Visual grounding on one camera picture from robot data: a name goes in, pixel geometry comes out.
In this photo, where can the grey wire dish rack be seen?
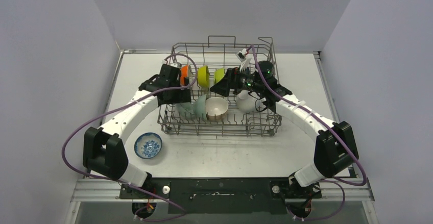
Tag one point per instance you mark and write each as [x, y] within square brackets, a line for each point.
[215, 55]

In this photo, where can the yellow green bowl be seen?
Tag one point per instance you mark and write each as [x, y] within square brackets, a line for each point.
[203, 77]

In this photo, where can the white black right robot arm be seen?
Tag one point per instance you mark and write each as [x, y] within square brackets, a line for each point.
[335, 147]

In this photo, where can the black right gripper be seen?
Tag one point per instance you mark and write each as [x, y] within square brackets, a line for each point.
[232, 80]

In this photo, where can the blue white patterned bowl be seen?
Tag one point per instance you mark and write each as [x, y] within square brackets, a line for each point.
[148, 145]

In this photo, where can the white bowl orange outside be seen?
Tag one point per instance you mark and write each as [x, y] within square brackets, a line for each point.
[186, 73]

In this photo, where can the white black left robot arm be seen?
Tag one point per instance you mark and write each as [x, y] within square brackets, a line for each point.
[104, 151]

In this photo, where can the lime green bowl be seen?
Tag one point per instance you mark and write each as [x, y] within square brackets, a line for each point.
[218, 75]

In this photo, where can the pale green plate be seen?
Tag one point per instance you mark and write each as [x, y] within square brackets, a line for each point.
[199, 107]

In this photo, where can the beige bowl with black outside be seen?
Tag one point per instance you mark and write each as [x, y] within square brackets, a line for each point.
[216, 108]

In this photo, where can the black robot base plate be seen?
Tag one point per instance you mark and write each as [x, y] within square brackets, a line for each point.
[233, 195]

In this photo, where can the white bowl with blue outside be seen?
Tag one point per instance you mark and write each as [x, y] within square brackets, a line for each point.
[248, 101]

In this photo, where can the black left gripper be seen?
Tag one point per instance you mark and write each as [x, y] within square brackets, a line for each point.
[183, 96]

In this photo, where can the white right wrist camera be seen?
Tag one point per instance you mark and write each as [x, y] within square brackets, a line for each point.
[244, 58]

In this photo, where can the pale celadon bowl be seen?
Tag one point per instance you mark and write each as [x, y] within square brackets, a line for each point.
[186, 111]

